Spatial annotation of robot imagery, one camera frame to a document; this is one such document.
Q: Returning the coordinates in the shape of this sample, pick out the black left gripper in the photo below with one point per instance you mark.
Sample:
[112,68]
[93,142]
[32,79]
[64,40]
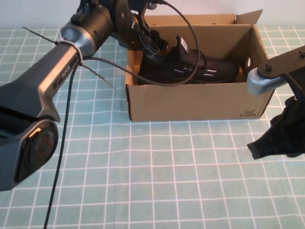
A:
[137,31]

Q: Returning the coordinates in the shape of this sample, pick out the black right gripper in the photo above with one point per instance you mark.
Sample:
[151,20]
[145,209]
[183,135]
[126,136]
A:
[290,124]

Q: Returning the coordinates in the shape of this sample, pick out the black sneaker shoe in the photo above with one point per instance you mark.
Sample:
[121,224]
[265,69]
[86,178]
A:
[214,69]

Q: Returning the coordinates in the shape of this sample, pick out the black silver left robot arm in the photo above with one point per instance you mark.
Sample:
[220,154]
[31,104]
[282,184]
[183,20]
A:
[47,66]

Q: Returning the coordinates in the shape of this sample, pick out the brown cardboard shoe box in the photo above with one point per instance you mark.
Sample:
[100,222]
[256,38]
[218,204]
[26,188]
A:
[190,102]

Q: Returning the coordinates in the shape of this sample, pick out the black zip tie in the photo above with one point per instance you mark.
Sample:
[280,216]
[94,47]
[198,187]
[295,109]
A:
[40,35]
[100,75]

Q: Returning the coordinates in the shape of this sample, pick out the green white checkered tablecloth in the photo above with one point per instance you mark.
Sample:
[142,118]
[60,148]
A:
[143,167]

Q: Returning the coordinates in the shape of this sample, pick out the right wrist camera black silver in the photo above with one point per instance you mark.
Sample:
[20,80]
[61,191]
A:
[259,82]

